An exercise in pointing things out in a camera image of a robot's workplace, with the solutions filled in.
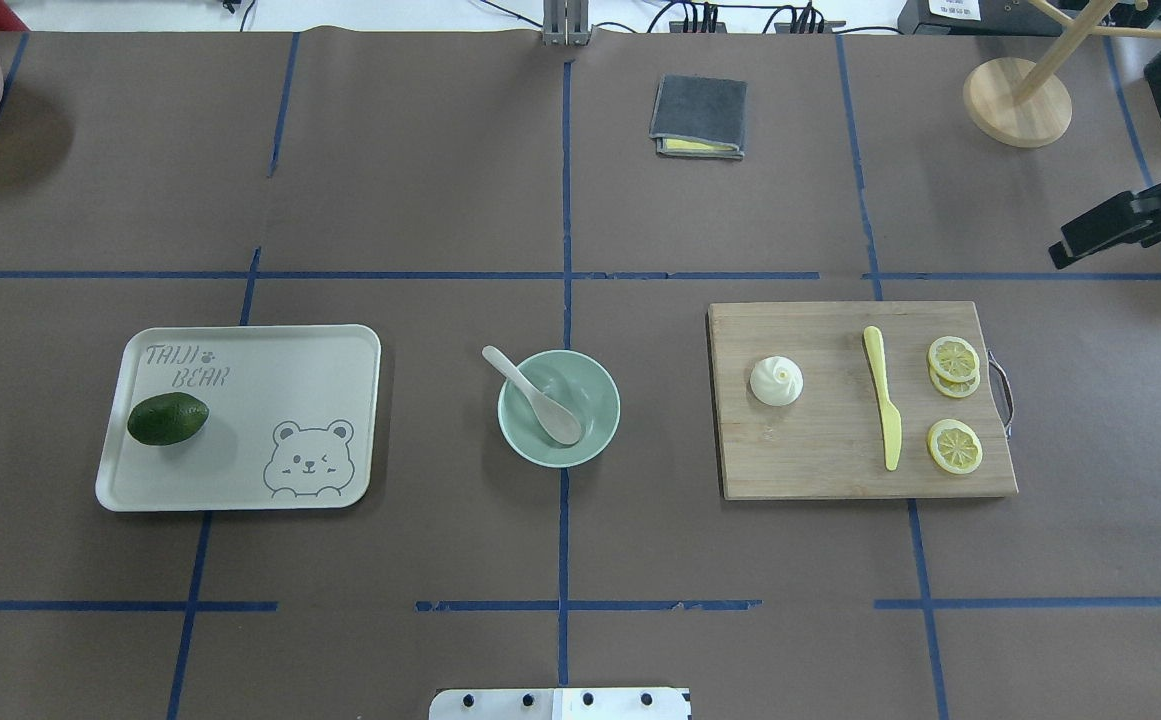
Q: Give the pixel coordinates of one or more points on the mint green bowl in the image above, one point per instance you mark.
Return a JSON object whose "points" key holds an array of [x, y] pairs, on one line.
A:
{"points": [[577, 382]]}

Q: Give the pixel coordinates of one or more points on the wooden mug tree stand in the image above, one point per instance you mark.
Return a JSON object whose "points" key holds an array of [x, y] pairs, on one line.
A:
{"points": [[1022, 103]]}

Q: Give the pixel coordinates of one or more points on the white mount base plate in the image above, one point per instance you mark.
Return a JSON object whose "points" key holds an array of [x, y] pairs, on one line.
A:
{"points": [[656, 702]]}

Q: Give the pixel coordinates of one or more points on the white bear print tray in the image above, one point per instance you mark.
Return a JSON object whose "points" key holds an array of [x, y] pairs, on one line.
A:
{"points": [[290, 426]]}

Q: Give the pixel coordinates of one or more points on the yellow plastic knife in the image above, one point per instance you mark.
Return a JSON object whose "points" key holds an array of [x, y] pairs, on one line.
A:
{"points": [[890, 418]]}

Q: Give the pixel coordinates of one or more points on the green avocado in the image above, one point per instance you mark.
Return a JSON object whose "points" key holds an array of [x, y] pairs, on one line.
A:
{"points": [[168, 419]]}

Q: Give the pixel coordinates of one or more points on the grey folded cloth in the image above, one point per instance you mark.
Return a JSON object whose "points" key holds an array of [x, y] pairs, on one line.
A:
{"points": [[700, 117]]}

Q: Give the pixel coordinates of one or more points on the lower lemon slice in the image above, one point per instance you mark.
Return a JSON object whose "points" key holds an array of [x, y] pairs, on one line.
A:
{"points": [[954, 446]]}

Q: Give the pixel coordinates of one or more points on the upper lemon slice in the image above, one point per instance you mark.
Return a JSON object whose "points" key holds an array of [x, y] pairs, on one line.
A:
{"points": [[954, 360]]}

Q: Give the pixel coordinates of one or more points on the white steamed bun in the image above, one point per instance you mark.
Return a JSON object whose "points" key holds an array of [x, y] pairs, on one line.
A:
{"points": [[776, 381]]}

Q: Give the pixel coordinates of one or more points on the lemon slice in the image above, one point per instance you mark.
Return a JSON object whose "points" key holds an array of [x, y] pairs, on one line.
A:
{"points": [[954, 446], [954, 389], [954, 360]]}

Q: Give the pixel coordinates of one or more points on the white plastic spoon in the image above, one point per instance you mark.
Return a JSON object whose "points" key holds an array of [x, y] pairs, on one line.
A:
{"points": [[555, 420]]}

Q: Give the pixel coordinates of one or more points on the wooden cutting board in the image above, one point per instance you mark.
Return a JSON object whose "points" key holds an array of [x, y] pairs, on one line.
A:
{"points": [[828, 443]]}

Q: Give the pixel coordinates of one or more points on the middle lemon slice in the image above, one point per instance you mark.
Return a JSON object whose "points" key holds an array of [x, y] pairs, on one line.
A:
{"points": [[954, 389]]}

